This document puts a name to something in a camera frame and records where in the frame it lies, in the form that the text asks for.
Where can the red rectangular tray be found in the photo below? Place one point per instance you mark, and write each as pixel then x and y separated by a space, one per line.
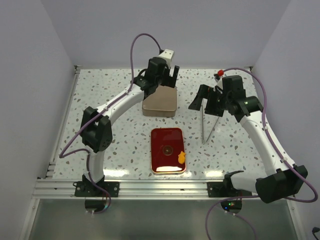
pixel 166 144

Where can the aluminium frame rail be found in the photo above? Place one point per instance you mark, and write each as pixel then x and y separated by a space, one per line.
pixel 64 189

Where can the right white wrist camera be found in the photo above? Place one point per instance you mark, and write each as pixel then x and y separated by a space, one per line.
pixel 219 82

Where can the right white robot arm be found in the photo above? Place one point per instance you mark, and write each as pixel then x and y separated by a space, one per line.
pixel 283 177

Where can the metal tongs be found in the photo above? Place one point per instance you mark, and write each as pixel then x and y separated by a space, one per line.
pixel 207 127

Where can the gold tin lid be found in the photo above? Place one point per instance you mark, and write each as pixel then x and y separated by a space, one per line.
pixel 164 98

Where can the orange fish shaped cookie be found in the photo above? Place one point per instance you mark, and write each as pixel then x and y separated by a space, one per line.
pixel 182 158

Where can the gold cookie tin box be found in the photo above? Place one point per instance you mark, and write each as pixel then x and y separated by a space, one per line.
pixel 167 113

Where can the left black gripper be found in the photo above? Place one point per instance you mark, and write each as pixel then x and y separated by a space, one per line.
pixel 170 81

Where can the right black base bracket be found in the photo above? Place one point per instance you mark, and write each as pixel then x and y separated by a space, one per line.
pixel 216 189

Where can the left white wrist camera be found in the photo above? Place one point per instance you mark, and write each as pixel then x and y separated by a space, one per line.
pixel 167 55

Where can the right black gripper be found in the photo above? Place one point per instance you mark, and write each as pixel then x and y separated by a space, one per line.
pixel 206 91

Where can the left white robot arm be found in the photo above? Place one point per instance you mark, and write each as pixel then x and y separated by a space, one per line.
pixel 96 126

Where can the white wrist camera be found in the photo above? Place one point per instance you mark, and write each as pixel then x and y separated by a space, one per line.
pixel 219 82
pixel 167 55

